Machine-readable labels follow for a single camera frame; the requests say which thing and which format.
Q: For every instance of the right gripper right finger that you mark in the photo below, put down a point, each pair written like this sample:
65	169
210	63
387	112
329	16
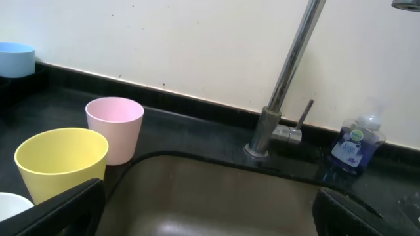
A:
344	216

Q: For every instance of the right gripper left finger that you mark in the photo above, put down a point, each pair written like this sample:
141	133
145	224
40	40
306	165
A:
65	213

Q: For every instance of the yellow cup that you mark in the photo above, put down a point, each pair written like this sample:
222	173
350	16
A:
62	167

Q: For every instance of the white cup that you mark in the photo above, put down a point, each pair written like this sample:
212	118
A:
11	204

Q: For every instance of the pink cup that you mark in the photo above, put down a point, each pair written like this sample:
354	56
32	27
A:
115	131

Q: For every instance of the blue soap bottle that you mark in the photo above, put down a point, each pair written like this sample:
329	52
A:
356	147

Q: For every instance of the steel sink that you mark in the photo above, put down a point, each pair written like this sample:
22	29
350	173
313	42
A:
213	196

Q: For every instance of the steel tap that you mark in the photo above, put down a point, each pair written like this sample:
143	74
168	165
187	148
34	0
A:
288	72

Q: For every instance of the blue cup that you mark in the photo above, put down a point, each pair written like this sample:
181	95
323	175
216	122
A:
16	60

